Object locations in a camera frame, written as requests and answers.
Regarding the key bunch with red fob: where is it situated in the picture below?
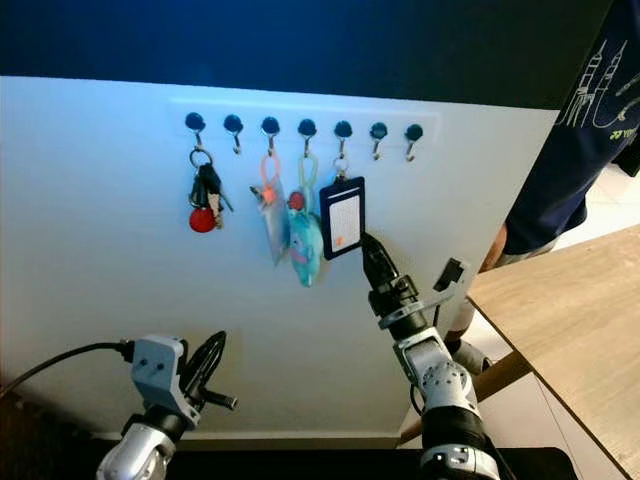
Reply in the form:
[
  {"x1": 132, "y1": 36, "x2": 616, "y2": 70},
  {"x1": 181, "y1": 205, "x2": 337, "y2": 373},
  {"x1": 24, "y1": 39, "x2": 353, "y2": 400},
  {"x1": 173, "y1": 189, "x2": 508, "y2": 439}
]
[{"x1": 186, "y1": 147, "x2": 234, "y2": 235}]

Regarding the white hook rail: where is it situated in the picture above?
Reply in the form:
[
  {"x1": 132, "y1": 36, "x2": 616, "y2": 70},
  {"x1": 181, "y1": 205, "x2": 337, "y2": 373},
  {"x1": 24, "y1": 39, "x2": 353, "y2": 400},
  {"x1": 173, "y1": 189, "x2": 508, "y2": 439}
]
[{"x1": 169, "y1": 97, "x2": 442, "y2": 144}]

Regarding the person in navy shirt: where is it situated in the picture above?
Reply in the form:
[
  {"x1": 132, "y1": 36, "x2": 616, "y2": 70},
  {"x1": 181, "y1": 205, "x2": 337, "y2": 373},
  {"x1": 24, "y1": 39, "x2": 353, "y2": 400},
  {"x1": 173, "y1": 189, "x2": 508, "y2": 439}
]
[{"x1": 480, "y1": 8, "x2": 640, "y2": 277}]

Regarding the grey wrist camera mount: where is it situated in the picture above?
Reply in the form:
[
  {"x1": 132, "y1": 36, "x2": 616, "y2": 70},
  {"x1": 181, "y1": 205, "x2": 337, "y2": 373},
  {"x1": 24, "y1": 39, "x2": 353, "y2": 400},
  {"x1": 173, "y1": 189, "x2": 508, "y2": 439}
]
[
  {"x1": 129, "y1": 334, "x2": 195, "y2": 428},
  {"x1": 377, "y1": 257, "x2": 472, "y2": 330}
]

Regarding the dark blue card holder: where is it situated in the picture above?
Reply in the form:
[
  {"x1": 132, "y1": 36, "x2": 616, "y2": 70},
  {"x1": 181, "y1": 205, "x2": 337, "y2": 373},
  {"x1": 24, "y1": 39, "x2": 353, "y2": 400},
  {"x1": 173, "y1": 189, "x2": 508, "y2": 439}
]
[{"x1": 318, "y1": 157, "x2": 368, "y2": 262}]

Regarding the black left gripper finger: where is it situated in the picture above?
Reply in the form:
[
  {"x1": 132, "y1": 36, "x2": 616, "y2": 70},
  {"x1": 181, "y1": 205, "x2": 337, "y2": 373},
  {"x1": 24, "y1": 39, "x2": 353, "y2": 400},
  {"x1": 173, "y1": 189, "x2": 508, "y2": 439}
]
[
  {"x1": 184, "y1": 336, "x2": 211, "y2": 391},
  {"x1": 200, "y1": 330, "x2": 228, "y2": 391}
]

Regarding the light wooden table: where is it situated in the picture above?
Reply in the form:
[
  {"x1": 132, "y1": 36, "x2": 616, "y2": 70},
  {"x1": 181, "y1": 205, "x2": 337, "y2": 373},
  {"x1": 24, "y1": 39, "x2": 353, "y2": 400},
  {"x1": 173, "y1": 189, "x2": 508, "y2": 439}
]
[{"x1": 397, "y1": 231, "x2": 640, "y2": 480}]

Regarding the orange loop silver keychain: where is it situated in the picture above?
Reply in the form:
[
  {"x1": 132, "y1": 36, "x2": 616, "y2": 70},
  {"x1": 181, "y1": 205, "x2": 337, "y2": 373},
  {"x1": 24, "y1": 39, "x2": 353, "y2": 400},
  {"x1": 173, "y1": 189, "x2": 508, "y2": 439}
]
[{"x1": 252, "y1": 152, "x2": 290, "y2": 267}]

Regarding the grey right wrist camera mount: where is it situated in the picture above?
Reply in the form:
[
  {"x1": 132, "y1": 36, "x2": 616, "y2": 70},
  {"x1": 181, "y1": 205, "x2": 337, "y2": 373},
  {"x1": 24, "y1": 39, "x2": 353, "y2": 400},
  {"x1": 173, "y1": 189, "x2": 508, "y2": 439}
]
[{"x1": 377, "y1": 257, "x2": 472, "y2": 330}]

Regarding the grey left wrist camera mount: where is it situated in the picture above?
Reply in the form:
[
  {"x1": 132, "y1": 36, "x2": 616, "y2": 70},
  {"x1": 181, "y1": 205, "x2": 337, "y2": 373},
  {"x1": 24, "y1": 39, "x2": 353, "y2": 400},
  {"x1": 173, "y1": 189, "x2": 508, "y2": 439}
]
[{"x1": 129, "y1": 334, "x2": 195, "y2": 428}]

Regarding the black knob metal hook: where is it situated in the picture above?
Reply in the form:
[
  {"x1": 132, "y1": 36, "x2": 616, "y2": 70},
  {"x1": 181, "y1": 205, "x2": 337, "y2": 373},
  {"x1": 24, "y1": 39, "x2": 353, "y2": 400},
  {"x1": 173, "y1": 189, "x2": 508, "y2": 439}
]
[
  {"x1": 333, "y1": 120, "x2": 354, "y2": 161},
  {"x1": 403, "y1": 122, "x2": 425, "y2": 163},
  {"x1": 223, "y1": 114, "x2": 244, "y2": 156},
  {"x1": 368, "y1": 121, "x2": 389, "y2": 162},
  {"x1": 297, "y1": 118, "x2": 318, "y2": 159},
  {"x1": 185, "y1": 112, "x2": 206, "y2": 152},
  {"x1": 260, "y1": 116, "x2": 281, "y2": 158}
]

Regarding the blue plush keychain green loop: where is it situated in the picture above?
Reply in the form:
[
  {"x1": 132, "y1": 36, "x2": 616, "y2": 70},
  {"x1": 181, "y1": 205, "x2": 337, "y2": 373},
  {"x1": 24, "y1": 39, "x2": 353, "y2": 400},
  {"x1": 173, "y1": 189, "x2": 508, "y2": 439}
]
[{"x1": 284, "y1": 152, "x2": 327, "y2": 289}]

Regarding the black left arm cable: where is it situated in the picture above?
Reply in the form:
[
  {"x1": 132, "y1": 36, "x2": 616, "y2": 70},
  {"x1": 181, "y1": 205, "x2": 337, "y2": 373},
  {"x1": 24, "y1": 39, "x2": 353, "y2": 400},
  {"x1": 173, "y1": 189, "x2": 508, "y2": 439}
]
[{"x1": 1, "y1": 341, "x2": 137, "y2": 399}]

